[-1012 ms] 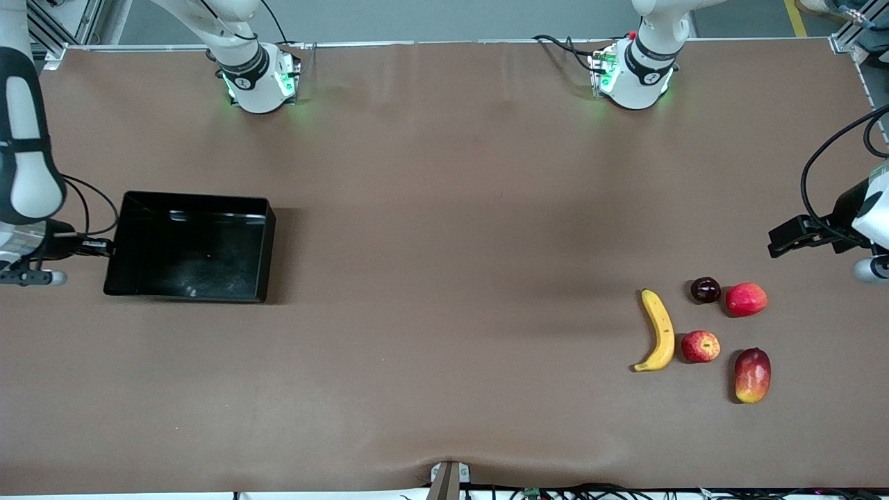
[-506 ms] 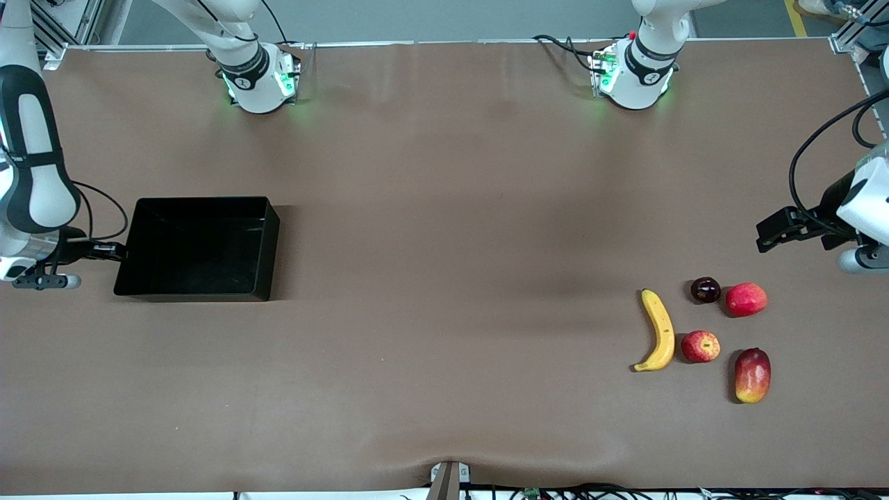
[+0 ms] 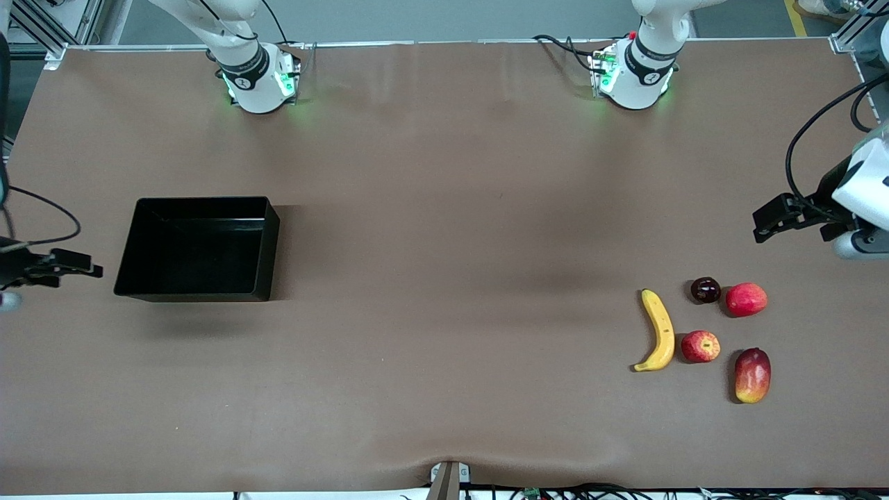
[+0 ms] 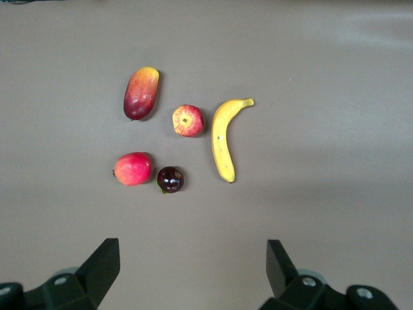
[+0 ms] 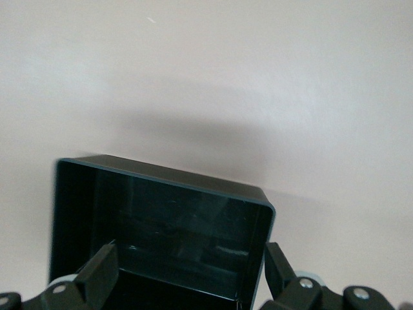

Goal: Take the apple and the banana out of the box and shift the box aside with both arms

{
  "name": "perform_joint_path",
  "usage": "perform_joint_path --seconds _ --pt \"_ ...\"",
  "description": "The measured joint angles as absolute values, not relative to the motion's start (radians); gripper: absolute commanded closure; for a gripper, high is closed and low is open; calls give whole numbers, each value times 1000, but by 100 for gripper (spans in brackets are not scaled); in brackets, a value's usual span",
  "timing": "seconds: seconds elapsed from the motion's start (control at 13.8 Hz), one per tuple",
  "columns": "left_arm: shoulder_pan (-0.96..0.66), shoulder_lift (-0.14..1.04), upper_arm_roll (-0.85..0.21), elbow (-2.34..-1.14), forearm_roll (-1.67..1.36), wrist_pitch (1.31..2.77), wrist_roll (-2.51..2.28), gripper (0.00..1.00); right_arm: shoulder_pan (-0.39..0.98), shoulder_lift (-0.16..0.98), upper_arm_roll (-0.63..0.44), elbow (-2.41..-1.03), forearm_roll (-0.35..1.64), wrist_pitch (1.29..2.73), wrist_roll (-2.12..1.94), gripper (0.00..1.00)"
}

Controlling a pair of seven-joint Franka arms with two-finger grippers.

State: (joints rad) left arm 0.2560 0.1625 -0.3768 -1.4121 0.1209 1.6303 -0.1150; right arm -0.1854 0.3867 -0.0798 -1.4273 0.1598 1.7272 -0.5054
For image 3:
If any black plastic box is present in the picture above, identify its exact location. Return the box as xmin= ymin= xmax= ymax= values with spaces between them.
xmin=113 ymin=197 xmax=281 ymax=303

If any red apple with yellow spot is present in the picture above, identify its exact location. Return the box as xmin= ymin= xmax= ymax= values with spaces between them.
xmin=680 ymin=330 xmax=722 ymax=364

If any yellow banana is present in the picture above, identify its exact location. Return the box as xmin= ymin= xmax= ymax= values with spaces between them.
xmin=633 ymin=289 xmax=676 ymax=373

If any red peach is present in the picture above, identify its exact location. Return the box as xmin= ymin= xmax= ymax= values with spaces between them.
xmin=725 ymin=282 xmax=769 ymax=318

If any dark red plum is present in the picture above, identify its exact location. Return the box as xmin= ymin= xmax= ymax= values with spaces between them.
xmin=690 ymin=276 xmax=722 ymax=304

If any red yellow mango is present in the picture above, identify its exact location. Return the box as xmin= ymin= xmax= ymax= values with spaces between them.
xmin=734 ymin=347 xmax=772 ymax=404

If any beige shoe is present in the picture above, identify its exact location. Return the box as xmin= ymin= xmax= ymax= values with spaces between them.
xmin=797 ymin=0 xmax=855 ymax=18

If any brown table cover cloth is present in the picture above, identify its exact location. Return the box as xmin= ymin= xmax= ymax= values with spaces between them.
xmin=0 ymin=38 xmax=889 ymax=495

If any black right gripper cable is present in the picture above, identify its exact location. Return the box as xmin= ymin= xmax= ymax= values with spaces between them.
xmin=0 ymin=186 xmax=81 ymax=245

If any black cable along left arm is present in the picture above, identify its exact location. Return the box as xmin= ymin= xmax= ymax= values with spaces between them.
xmin=785 ymin=73 xmax=889 ymax=209

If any aluminium frame post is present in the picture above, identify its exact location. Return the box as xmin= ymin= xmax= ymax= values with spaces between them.
xmin=0 ymin=0 xmax=105 ymax=70
xmin=830 ymin=0 xmax=889 ymax=54

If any black left arm base cable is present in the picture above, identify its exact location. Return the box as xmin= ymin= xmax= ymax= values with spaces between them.
xmin=533 ymin=35 xmax=598 ymax=70

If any black arm base cable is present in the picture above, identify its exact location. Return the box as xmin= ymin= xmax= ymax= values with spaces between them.
xmin=533 ymin=35 xmax=598 ymax=70
xmin=260 ymin=0 xmax=290 ymax=44

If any black right arm base cable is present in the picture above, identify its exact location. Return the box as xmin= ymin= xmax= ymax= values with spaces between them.
xmin=260 ymin=0 xmax=290 ymax=44

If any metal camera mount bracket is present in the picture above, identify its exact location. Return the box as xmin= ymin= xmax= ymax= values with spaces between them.
xmin=429 ymin=460 xmax=472 ymax=500

